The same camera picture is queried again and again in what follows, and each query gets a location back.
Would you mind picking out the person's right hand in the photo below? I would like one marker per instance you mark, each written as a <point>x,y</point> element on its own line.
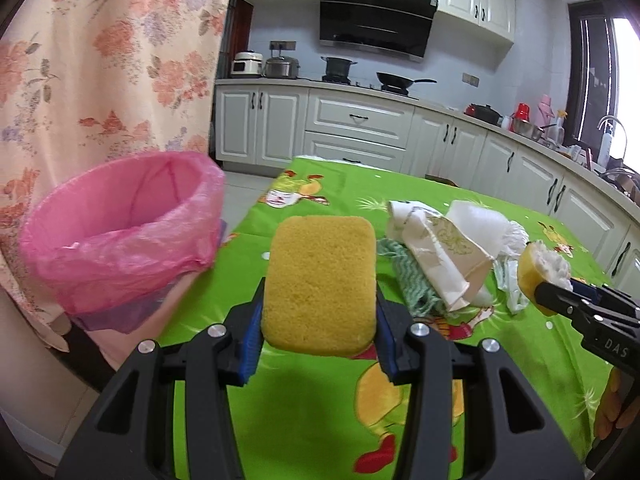
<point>605,405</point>

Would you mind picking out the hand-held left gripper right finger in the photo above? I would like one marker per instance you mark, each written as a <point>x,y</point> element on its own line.
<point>387,355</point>

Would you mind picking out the white plastic bag piece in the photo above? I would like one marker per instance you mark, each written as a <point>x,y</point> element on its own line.
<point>510,285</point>

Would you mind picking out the white lower kitchen cabinets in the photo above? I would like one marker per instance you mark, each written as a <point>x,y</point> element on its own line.
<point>360,120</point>

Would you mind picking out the black cooking pot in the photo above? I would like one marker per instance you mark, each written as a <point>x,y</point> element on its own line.
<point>339,69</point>

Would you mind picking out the dark framed window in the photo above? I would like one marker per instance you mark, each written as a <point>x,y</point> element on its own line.
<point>592,70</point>

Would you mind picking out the green cartoon tablecloth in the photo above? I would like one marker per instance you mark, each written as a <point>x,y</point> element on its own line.
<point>310,410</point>

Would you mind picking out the black wok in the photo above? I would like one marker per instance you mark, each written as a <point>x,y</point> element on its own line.
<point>395,81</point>

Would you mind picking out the steel bowl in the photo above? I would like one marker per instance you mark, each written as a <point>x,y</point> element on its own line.
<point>527,131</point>

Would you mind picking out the white bottle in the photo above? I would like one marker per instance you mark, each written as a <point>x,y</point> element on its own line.
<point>605,152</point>

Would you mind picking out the black range hood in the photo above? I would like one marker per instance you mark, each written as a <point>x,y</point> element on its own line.
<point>375,20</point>

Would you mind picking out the spray bottle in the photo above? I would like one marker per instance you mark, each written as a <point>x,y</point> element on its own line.
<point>560,130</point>

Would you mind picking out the white rice cooker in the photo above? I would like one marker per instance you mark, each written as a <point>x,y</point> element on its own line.
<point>246,65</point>

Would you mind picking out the gas stove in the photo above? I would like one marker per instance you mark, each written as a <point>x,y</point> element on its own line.
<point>365,85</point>

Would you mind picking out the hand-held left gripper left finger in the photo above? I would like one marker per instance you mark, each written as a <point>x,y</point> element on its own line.
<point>250,355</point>

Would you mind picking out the floral curtain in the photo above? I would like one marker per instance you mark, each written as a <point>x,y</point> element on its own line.
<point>125,60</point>

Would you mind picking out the pink thermos bottle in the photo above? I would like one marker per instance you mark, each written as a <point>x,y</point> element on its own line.
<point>545,110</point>

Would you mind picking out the green knit cloth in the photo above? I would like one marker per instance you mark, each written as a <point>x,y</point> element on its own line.
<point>405,280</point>

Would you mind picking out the kitchen faucet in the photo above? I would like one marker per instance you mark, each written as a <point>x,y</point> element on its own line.
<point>607,119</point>

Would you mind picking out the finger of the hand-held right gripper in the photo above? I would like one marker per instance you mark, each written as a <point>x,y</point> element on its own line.
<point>585,289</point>
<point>555,297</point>

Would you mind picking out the small yellow sponge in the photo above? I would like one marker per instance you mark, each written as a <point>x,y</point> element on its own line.
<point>530,275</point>

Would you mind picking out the wall socket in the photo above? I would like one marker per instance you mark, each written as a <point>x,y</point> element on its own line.
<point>282,45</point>
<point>470,79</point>

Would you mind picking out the red and black casserole pot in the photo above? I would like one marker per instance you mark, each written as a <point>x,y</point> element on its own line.
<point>482,115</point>

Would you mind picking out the red cup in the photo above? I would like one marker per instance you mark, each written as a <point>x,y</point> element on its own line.
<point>522,111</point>

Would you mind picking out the bin with pink liner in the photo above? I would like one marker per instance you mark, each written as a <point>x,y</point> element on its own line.
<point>125,260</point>

